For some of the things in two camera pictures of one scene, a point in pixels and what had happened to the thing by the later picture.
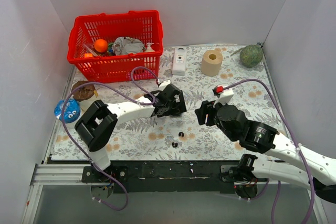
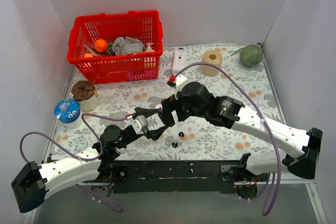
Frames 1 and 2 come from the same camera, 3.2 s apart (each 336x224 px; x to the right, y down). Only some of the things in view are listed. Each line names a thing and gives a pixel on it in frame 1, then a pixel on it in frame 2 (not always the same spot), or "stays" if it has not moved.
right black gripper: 206,113 to 168,112
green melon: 251,55 stays
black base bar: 167,176 stays
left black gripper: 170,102 to 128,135
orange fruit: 101,45 stays
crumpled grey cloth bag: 127,45 stays
